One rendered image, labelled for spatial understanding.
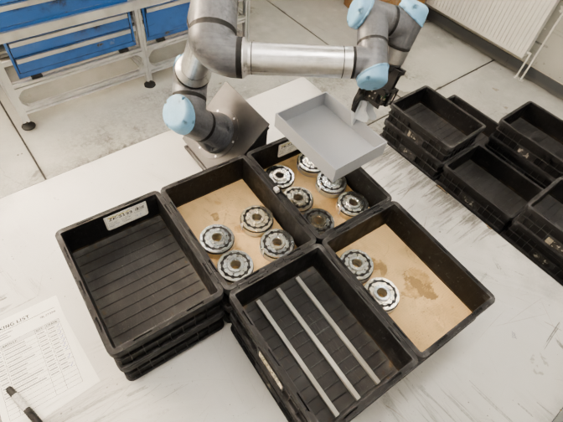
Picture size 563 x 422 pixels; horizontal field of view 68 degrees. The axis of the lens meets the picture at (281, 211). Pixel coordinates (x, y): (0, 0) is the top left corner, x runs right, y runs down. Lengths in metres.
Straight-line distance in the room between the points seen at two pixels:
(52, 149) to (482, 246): 2.41
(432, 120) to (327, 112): 1.15
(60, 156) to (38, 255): 1.39
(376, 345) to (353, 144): 0.57
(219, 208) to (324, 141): 0.39
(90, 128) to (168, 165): 1.37
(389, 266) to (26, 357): 1.05
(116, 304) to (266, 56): 0.75
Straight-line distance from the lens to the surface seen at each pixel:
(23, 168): 2.87
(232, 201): 1.38
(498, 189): 2.41
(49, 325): 1.41
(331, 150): 1.25
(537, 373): 1.53
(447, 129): 2.43
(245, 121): 1.53
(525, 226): 2.16
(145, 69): 3.17
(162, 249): 1.29
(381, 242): 1.36
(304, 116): 1.34
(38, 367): 1.37
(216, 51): 1.05
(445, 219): 1.68
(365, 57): 1.07
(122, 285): 1.25
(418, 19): 1.18
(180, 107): 1.42
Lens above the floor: 1.90
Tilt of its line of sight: 52 degrees down
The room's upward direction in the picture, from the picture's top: 8 degrees clockwise
